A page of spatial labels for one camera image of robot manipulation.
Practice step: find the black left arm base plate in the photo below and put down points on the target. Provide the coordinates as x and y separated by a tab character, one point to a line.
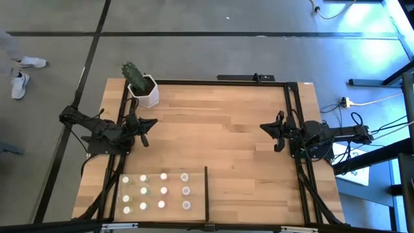
97	150

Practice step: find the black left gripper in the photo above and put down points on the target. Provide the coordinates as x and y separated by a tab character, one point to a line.
133	127

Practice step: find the small white container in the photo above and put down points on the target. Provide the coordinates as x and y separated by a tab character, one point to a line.
184	177

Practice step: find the yellow power plug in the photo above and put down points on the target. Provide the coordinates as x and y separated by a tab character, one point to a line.
347	102

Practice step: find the yellow-green white-capped medicine bottle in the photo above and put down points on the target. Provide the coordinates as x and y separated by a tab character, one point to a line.
125	198
127	210

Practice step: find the yellow white-capped medicine bottle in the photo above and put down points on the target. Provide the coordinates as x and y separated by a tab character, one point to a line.
125	179

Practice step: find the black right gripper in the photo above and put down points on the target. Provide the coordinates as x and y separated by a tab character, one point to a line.
288	129

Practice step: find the black desk leg frame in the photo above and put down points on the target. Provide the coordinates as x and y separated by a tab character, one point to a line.
372	82

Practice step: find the silver frame bracket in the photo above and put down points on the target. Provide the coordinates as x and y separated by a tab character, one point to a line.
299	229
119	225

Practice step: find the person's foot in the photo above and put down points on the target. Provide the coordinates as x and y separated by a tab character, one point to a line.
19	85
32	61

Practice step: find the black table-level camera box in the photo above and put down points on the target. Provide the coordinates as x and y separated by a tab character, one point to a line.
209	227

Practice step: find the white paper sheet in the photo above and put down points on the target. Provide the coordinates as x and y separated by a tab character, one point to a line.
355	174

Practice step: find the raised wooden shelf board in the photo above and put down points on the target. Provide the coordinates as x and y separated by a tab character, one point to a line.
174	215

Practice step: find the black diagonal desk beam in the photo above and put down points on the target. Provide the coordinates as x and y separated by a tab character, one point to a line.
372	156

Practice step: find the white hexagonal plant pot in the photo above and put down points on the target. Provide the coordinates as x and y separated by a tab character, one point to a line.
150	97

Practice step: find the black mounting bar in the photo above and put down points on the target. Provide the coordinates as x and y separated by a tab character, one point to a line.
246	77

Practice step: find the pink medicine bottle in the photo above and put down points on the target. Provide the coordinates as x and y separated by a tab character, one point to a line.
163	176
161	204
164	190

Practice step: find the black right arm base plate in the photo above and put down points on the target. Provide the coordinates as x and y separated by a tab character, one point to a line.
326	156

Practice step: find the person's leg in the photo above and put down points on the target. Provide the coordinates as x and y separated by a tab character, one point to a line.
9	47

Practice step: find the green cactus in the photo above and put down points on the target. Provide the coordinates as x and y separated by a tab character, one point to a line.
134	76

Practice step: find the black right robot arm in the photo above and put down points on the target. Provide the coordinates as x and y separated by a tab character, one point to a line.
339	132

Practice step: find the small clear vial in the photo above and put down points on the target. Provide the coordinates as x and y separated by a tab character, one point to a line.
143	178

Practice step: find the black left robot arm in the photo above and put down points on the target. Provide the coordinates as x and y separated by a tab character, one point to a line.
97	126

